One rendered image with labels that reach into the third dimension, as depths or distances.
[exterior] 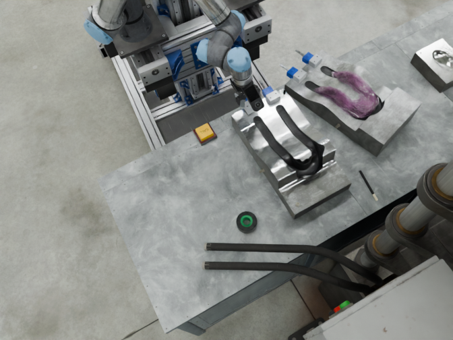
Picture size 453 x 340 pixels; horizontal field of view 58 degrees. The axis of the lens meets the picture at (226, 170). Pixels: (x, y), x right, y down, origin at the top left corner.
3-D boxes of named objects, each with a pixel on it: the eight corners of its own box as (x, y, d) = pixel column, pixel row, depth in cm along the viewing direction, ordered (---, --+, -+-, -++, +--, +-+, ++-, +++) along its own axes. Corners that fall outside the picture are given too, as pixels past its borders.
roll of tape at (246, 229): (243, 237, 159) (243, 235, 156) (232, 220, 162) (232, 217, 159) (261, 227, 160) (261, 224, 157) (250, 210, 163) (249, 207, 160)
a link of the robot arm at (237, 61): (230, 40, 136) (254, 49, 134) (234, 57, 146) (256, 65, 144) (220, 61, 134) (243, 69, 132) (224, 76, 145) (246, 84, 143)
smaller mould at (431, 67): (410, 62, 187) (414, 52, 181) (436, 48, 189) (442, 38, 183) (439, 93, 179) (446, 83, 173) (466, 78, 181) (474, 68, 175)
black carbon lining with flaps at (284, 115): (250, 121, 172) (249, 108, 164) (283, 104, 175) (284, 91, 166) (295, 187, 158) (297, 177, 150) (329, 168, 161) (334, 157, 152)
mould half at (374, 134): (284, 91, 186) (285, 76, 176) (320, 57, 192) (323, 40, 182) (376, 157, 169) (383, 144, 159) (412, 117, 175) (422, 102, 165)
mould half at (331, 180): (232, 125, 180) (230, 108, 168) (282, 100, 184) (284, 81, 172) (293, 219, 160) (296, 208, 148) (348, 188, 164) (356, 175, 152)
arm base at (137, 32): (114, 23, 179) (106, 6, 170) (145, 11, 181) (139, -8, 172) (125, 47, 173) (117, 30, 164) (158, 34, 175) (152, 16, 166)
